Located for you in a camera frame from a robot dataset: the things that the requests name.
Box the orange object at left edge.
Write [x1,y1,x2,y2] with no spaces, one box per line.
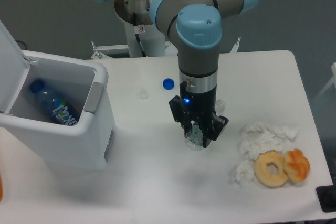
[0,176,3,201]

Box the blue bottle cap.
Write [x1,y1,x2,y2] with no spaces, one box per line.
[162,78,175,90]

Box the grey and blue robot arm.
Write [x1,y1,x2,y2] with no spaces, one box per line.
[97,0,259,147]

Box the black device at table corner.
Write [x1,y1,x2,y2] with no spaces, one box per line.
[316,185,335,213]

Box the blue labelled plastic bottle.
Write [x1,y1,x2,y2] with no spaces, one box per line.
[29,79,80,126]

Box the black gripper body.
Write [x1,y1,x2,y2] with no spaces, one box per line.
[169,88,229,141]

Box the white trash can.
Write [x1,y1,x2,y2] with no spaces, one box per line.
[1,26,116,170]

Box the small crumpled white tissue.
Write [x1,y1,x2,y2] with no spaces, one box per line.
[234,160,255,189]

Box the clear crushed plastic bottle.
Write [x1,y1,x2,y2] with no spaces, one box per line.
[185,99,226,151]

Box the glazed ring donut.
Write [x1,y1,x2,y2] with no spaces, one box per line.
[254,151,288,188]

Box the large crumpled white tissue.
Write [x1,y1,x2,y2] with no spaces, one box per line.
[239,121,299,161]

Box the white frame at right edge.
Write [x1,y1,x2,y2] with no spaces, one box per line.
[312,63,335,113]

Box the orange swirl bread roll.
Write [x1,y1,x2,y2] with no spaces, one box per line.
[283,148,310,183]

